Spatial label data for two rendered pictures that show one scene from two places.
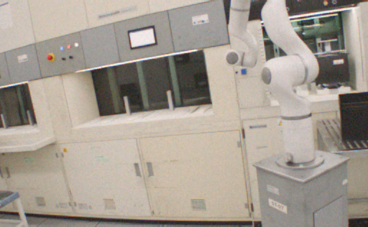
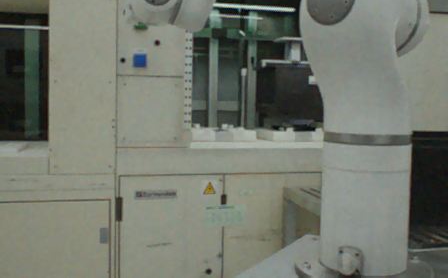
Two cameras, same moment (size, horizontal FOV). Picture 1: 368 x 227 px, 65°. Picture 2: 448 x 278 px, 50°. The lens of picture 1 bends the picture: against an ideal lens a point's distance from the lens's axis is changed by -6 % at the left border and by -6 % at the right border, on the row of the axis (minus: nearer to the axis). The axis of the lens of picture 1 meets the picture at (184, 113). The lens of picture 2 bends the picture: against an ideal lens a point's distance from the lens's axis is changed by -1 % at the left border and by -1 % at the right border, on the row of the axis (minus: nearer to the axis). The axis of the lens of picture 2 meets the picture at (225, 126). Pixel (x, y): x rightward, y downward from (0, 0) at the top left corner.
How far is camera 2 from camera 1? 0.73 m
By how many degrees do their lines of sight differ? 33
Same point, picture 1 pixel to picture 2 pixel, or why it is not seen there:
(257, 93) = (164, 115)
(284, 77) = (389, 6)
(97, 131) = not seen: outside the picture
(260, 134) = (159, 213)
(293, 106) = (386, 105)
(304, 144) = (399, 221)
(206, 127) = (24, 188)
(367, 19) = not seen: outside the picture
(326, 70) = (294, 94)
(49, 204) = not seen: outside the picture
